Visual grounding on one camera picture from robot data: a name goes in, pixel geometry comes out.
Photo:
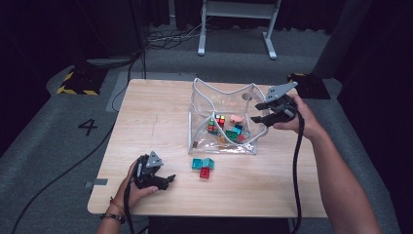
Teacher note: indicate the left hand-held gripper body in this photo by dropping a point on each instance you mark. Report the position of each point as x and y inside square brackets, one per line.
[144, 172]

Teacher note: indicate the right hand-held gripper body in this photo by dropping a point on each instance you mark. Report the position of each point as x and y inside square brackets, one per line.
[285, 110]

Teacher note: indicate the dark blue building block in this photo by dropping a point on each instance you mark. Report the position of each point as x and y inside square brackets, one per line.
[239, 126]

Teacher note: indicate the magenta pink building block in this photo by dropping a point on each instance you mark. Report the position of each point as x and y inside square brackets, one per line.
[241, 138]

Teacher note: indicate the sky blue building block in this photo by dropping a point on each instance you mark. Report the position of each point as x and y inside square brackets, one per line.
[236, 130]

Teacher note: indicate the teal building block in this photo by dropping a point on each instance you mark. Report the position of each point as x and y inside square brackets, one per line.
[196, 163]

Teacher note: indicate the green building block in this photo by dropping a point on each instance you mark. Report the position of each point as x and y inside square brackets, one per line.
[231, 135]

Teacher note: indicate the red building block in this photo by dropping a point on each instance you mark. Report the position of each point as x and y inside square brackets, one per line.
[204, 173]

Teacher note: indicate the light turquoise building block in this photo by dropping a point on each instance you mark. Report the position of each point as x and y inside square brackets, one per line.
[208, 163]

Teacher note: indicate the multicoloured puzzle cube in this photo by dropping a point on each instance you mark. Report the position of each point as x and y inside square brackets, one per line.
[217, 123]

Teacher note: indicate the clear plastic bag white trim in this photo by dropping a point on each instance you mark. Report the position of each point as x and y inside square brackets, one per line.
[201, 130]

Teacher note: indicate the person's right hand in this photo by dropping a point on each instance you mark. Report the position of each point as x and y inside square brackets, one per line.
[305, 123]

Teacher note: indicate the person's left hand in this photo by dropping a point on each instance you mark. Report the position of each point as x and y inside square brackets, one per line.
[128, 195]

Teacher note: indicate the black yellow striped base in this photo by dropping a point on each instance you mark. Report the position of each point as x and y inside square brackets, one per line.
[311, 87]
[81, 83]

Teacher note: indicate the grey tape piece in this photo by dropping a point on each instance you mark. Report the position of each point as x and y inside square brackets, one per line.
[99, 182]

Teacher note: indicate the grey curtain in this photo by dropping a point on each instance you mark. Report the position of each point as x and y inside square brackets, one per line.
[344, 35]

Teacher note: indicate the grey stand base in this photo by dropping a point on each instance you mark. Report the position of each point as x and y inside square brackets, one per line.
[110, 61]

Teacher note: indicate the black stand pole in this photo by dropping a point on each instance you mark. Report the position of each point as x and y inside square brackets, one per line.
[142, 39]

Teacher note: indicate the white metal stand frame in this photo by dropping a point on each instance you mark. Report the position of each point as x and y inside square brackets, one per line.
[203, 32]

